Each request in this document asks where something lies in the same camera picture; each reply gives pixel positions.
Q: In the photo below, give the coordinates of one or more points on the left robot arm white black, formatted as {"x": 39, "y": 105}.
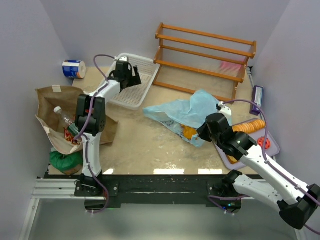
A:
{"x": 91, "y": 121}

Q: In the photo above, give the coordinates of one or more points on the red frosted donut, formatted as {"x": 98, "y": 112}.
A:
{"x": 264, "y": 143}

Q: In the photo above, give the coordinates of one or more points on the wooden orange shelf rack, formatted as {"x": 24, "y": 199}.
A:
{"x": 190, "y": 60}

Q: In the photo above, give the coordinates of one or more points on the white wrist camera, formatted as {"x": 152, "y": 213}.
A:
{"x": 121, "y": 59}
{"x": 225, "y": 110}

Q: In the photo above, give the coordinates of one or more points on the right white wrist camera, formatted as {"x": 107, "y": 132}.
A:
{"x": 225, "y": 110}

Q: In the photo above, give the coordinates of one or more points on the green plastic bag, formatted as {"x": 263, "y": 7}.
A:
{"x": 66, "y": 164}

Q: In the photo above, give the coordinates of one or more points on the bread slice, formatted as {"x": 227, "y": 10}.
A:
{"x": 231, "y": 160}

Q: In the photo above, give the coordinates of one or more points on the orange food piece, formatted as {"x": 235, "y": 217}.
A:
{"x": 189, "y": 133}

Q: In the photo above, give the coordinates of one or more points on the light blue plastic bag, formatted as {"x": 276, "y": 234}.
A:
{"x": 180, "y": 113}

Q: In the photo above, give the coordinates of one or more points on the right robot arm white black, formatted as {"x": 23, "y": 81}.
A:
{"x": 294, "y": 200}

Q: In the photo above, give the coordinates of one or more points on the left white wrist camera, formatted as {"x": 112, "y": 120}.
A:
{"x": 121, "y": 59}

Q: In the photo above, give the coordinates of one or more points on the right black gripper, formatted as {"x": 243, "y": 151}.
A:
{"x": 203, "y": 129}

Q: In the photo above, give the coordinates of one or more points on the blue white paper roll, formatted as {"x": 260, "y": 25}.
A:
{"x": 75, "y": 69}

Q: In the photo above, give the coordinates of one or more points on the white plastic basket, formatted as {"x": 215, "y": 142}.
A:
{"x": 132, "y": 98}

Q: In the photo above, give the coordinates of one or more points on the black base frame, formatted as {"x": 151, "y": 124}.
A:
{"x": 114, "y": 191}

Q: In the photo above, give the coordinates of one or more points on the purple box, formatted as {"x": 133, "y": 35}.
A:
{"x": 257, "y": 98}

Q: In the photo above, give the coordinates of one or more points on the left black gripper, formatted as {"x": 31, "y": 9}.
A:
{"x": 132, "y": 78}

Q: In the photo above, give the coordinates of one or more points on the clear water bottle green label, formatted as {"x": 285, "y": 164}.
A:
{"x": 67, "y": 121}

